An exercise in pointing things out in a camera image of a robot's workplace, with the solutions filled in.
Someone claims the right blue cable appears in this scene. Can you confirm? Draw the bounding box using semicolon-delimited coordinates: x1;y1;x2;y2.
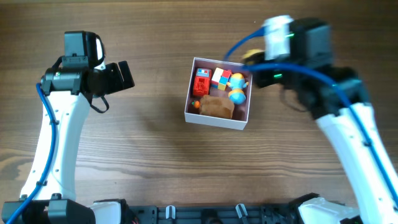
222;26;398;206

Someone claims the blue orange toy figure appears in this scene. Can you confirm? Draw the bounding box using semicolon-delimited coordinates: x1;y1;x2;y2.
227;73;249;105

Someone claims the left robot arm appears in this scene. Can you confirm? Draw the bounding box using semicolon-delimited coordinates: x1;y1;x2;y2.
1;31;138;223

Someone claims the brown plush bear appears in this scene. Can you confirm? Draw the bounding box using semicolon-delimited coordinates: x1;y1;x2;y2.
190;95;234;119

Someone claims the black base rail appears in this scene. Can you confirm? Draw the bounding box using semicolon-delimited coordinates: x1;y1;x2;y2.
130;203;303;224

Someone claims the blue cable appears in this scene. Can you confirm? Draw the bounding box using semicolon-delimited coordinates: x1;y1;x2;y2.
4;82;58;224
222;26;398;206

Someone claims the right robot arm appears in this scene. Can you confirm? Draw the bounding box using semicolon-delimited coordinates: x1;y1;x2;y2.
244;16;397;223

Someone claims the yellow round toy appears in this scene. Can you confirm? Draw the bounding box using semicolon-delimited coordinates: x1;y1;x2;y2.
242;49;265;65

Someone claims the multicolour puzzle cube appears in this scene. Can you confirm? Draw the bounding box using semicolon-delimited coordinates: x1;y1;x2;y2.
211;68;232;91

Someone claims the pink open cardboard box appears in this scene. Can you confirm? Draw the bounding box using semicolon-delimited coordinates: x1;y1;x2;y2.
184;57;252;130

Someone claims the left blue cable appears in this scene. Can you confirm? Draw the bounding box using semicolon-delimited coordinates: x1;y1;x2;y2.
4;82;58;224

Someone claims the red toy fire truck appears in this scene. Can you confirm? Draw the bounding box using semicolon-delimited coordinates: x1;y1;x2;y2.
193;68;212;97

